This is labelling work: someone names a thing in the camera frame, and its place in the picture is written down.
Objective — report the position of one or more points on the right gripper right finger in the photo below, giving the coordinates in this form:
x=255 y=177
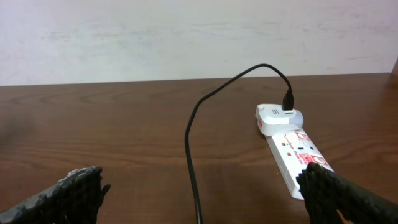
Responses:
x=330 y=198

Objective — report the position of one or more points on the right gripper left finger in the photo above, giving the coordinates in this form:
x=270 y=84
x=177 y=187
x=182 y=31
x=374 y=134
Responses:
x=75 y=198

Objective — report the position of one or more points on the white USB charger plug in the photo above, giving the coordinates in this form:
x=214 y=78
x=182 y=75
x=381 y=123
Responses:
x=271 y=119

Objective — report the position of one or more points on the white power strip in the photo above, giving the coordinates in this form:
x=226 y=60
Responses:
x=293 y=151

